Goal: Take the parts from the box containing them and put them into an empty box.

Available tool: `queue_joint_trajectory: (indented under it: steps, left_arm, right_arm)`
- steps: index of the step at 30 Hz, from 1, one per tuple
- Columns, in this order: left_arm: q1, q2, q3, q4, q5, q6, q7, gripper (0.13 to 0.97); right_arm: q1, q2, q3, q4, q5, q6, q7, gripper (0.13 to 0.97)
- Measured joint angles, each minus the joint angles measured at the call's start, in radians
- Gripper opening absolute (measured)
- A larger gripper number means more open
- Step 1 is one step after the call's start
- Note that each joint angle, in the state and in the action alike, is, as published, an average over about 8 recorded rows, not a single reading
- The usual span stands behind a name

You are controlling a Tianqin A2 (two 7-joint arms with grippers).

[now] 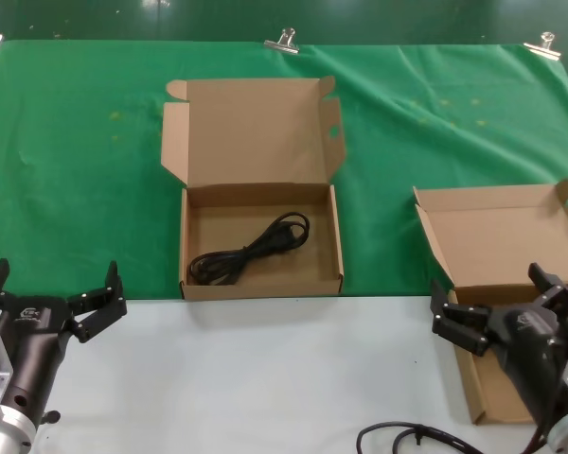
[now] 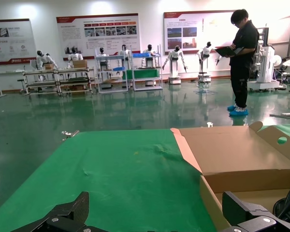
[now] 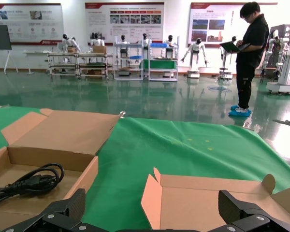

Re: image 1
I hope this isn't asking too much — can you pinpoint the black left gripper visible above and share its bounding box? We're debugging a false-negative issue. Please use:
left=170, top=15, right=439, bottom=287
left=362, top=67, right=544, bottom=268
left=0, top=257, right=127, bottom=418

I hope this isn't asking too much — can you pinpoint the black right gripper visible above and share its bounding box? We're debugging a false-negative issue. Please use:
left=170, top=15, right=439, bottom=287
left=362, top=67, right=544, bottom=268
left=429, top=262, right=568, bottom=427

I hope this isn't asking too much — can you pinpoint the black power cable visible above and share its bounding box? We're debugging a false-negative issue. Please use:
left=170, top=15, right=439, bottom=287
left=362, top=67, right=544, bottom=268
left=186, top=211, right=311, bottom=288

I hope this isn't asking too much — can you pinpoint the brown cardboard mailer box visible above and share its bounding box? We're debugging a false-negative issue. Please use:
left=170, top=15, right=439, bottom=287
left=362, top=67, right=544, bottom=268
left=160, top=75, right=349, bottom=302
left=412, top=178, right=568, bottom=426

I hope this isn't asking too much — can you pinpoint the green table cloth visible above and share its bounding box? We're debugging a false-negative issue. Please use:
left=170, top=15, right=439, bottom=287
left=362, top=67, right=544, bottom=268
left=0, top=40, right=568, bottom=302

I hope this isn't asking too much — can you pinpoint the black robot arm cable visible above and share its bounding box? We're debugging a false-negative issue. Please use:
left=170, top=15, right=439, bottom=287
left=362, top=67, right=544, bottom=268
left=357, top=422, right=482, bottom=454

